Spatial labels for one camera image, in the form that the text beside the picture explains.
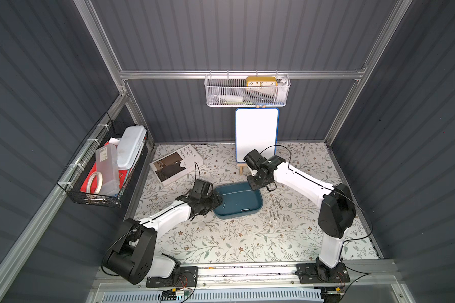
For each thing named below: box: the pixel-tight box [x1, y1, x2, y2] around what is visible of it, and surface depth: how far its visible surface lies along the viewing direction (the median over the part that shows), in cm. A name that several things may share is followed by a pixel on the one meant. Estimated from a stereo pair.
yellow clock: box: [245, 76, 279, 88], surface depth 90 cm
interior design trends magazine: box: [149, 143, 205, 187], surface depth 108 cm
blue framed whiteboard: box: [235, 107, 280, 164], surface depth 92 cm
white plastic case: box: [116, 124, 148, 171], surface depth 75 cm
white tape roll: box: [86, 171, 104, 196], surface depth 65 cm
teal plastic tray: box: [212, 181, 264, 220], surface depth 96 cm
